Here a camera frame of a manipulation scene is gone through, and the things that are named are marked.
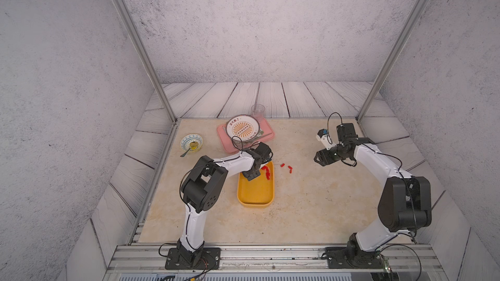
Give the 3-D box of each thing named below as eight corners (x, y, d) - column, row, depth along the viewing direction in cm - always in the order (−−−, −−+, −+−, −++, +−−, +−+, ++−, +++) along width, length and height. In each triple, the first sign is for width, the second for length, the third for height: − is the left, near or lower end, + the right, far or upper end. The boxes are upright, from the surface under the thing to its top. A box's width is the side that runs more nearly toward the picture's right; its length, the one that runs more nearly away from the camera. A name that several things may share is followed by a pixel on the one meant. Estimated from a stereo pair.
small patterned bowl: (180, 149, 109) (178, 144, 106) (189, 136, 115) (187, 132, 112) (197, 153, 107) (195, 149, 104) (205, 141, 113) (204, 136, 109)
